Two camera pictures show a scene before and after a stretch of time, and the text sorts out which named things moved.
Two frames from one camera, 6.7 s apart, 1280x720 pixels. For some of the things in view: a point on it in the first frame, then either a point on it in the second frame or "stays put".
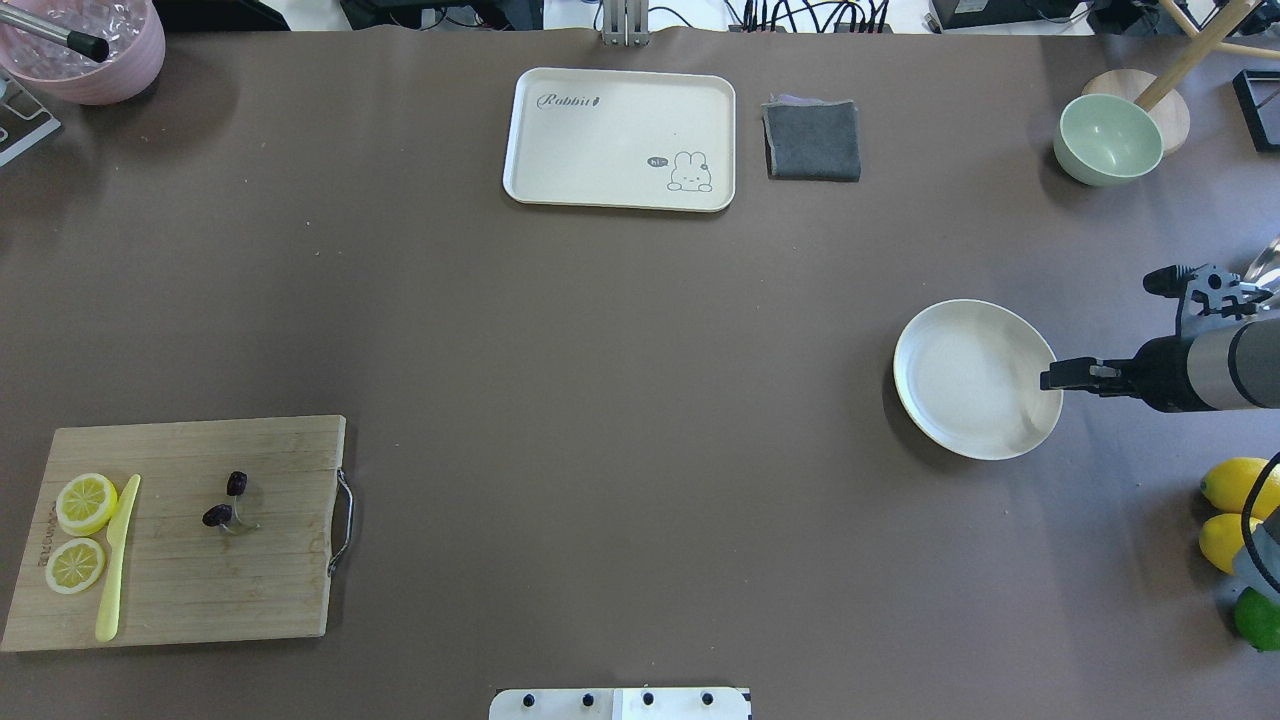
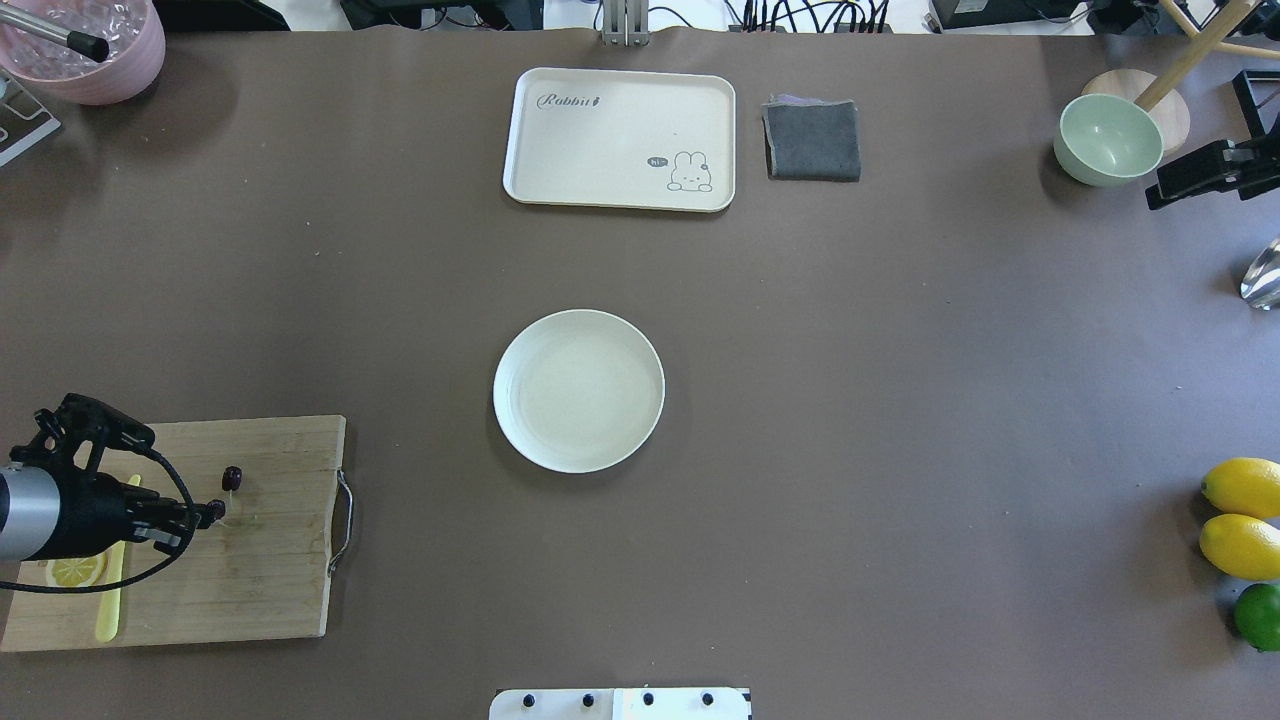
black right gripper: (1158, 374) → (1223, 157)
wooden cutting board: (232, 533) stays put
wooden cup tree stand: (1160, 96) stays put
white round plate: (968, 376) → (579, 391)
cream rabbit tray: (622, 139) stays put
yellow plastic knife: (107, 619) stays put
